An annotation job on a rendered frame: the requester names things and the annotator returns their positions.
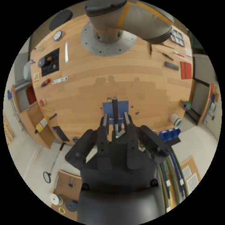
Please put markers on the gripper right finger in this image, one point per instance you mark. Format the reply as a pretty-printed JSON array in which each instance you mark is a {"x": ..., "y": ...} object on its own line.
[{"x": 132, "y": 151}]

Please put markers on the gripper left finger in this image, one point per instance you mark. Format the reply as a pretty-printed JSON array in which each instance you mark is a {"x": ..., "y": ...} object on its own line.
[{"x": 103, "y": 151}]

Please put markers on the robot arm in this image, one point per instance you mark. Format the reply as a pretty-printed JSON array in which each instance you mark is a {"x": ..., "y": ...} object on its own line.
[{"x": 137, "y": 19}]

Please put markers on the dark green reel body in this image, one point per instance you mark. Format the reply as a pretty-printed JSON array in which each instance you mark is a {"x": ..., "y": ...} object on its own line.
[{"x": 119, "y": 140}]

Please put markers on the silver reel crank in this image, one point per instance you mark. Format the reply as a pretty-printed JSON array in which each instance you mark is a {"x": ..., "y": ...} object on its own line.
[{"x": 121, "y": 132}]

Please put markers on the blue reel mounting plate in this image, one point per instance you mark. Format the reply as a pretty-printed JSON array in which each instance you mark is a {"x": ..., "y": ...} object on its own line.
[{"x": 107, "y": 109}]

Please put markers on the blue black line spool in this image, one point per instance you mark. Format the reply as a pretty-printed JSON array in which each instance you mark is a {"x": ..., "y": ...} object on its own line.
[{"x": 71, "y": 206}]

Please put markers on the white line spool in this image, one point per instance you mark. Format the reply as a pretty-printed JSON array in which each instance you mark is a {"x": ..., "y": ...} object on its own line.
[{"x": 55, "y": 199}]

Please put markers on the dark reel part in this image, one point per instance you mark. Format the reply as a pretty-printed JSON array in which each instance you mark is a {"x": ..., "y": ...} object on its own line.
[{"x": 48, "y": 66}]

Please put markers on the yellow knob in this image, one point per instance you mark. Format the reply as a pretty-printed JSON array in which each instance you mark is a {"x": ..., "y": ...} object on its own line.
[{"x": 49, "y": 58}]

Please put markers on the small dark round part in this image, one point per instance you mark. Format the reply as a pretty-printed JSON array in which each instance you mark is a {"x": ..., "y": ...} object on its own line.
[{"x": 75, "y": 140}]

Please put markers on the blue bin rack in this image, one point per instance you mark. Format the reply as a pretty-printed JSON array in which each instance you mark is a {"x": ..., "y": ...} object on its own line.
[{"x": 169, "y": 134}]

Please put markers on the black peg hook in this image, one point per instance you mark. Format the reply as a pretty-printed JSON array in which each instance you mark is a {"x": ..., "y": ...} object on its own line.
[{"x": 71, "y": 182}]

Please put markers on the black notebook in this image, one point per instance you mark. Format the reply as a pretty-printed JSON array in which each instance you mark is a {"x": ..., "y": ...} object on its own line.
[{"x": 60, "y": 134}]

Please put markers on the white teal cup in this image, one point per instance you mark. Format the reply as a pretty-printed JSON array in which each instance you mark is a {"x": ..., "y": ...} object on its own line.
[{"x": 175, "y": 119}]

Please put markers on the wooden pegboard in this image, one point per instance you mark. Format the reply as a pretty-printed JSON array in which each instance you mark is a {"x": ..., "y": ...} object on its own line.
[{"x": 63, "y": 186}]

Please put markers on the black marker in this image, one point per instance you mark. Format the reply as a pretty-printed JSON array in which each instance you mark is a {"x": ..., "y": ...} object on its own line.
[{"x": 53, "y": 116}]

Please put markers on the inspection mirror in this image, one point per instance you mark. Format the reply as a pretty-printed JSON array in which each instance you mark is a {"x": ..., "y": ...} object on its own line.
[{"x": 47, "y": 176}]

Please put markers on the cork notice board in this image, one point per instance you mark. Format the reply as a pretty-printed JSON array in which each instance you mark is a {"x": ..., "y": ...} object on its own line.
[{"x": 192, "y": 177}]

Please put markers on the yellow white bottle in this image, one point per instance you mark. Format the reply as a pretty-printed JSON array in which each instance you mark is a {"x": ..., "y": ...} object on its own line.
[{"x": 42, "y": 124}]

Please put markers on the yellow pencil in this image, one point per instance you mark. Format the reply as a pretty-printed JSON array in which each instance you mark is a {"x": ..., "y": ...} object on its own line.
[{"x": 48, "y": 109}]

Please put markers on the green tape roll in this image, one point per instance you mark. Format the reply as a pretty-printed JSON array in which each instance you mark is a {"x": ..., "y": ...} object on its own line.
[{"x": 186, "y": 105}]

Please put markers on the red tape roll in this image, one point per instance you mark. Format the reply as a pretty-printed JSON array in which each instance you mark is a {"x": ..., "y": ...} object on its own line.
[{"x": 42, "y": 102}]

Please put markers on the wooden shelf with tools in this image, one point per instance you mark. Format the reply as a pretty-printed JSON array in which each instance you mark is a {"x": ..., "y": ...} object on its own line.
[{"x": 209, "y": 103}]

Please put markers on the red toolbox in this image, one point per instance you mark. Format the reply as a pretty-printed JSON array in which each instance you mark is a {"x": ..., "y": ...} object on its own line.
[{"x": 30, "y": 95}]

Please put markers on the black sharpening stone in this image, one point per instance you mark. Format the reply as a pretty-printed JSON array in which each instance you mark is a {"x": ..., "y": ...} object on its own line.
[{"x": 171, "y": 65}]

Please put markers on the red notebook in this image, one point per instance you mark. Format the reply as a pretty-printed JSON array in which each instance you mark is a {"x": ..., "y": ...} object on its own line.
[{"x": 186, "y": 70}]

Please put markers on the wooden board coloured dots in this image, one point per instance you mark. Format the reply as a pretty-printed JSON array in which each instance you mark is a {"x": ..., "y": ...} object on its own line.
[{"x": 8, "y": 130}]

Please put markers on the beige label card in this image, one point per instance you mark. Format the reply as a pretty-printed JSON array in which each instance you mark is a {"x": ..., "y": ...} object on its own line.
[{"x": 36, "y": 76}]

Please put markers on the dark pen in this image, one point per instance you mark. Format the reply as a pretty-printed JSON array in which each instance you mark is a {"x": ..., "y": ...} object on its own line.
[{"x": 151, "y": 49}]

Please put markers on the steel ruler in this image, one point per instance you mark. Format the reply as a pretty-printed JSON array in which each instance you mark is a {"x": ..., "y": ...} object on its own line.
[{"x": 66, "y": 51}]

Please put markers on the black work mat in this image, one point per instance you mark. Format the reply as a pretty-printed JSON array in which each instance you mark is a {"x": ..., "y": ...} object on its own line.
[{"x": 55, "y": 54}]

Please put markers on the thin wooden tool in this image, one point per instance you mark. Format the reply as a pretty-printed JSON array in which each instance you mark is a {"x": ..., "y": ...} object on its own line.
[{"x": 167, "y": 45}]

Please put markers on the white round bowl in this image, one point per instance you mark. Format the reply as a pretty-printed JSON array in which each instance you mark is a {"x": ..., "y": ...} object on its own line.
[{"x": 26, "y": 71}]

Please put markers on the white red card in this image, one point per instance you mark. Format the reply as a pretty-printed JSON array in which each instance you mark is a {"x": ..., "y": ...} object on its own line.
[{"x": 188, "y": 52}]

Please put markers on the blue pliers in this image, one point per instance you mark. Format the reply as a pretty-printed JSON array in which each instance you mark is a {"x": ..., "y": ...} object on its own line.
[{"x": 32, "y": 62}]

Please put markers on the white bottle red cap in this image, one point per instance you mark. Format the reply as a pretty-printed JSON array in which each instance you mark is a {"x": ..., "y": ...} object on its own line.
[{"x": 39, "y": 49}]

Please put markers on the grey compartment tray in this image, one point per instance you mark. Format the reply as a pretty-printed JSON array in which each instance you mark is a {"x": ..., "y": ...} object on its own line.
[{"x": 178, "y": 37}]

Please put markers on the white blue round tin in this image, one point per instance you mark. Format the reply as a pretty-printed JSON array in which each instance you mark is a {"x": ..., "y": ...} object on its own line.
[{"x": 58, "y": 35}]

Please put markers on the black round stool seat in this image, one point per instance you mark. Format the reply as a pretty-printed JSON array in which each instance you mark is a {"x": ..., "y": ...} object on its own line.
[{"x": 60, "y": 20}]

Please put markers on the steel flat bracket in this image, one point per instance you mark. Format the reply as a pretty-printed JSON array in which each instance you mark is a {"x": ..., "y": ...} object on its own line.
[{"x": 60, "y": 80}]

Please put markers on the wooden wall shelf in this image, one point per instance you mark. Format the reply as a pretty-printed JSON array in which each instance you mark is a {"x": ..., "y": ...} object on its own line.
[{"x": 15, "y": 100}]

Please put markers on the grey round base plate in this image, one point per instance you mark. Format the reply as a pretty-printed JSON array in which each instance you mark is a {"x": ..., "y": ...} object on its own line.
[{"x": 91, "y": 44}]

